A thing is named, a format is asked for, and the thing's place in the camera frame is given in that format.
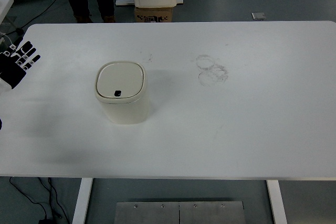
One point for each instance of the cream trash bin with lid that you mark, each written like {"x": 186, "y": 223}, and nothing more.
{"x": 123, "y": 103}

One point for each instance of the grey metal plate with screws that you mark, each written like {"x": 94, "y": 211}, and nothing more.
{"x": 178, "y": 213}

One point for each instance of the printed cardboard box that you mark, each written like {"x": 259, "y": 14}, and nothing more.
{"x": 153, "y": 14}

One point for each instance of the small white side table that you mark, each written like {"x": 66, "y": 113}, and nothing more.
{"x": 5, "y": 5}

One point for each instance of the white floor foot bar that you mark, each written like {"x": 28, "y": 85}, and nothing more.
{"x": 123, "y": 2}

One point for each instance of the white table leg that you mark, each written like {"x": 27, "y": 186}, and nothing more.
{"x": 81, "y": 203}
{"x": 277, "y": 203}

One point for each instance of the grey floor plate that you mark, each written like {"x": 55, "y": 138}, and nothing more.
{"x": 258, "y": 16}

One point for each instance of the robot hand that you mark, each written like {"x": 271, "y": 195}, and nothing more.
{"x": 11, "y": 69}

